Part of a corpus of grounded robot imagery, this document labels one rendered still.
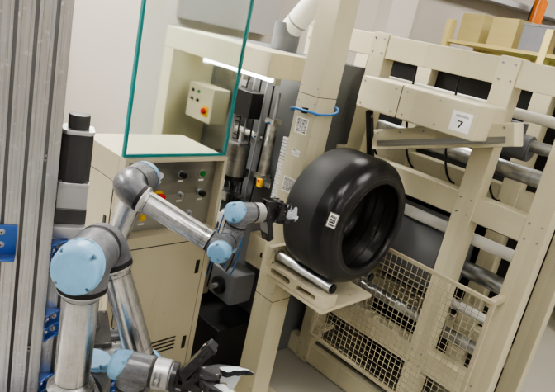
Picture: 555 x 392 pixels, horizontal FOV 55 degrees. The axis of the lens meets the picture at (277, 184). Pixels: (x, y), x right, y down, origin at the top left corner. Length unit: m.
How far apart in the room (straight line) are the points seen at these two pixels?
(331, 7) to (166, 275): 1.46
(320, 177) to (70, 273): 1.22
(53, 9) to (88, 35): 3.77
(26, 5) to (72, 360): 0.85
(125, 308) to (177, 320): 1.41
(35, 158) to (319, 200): 1.12
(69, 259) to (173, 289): 1.50
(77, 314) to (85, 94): 4.04
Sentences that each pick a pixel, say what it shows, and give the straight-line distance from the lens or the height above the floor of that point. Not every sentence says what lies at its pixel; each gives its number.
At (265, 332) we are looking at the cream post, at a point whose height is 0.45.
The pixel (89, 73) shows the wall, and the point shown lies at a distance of 5.25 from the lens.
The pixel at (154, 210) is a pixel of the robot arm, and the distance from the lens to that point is 1.82.
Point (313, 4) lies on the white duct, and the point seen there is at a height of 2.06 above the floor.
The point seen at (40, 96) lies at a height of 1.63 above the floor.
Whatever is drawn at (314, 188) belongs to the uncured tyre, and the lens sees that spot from 2.20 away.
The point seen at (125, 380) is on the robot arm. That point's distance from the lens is 1.43.
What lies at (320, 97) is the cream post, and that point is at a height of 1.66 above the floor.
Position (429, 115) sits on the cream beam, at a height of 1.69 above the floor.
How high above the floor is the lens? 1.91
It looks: 16 degrees down
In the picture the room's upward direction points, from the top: 12 degrees clockwise
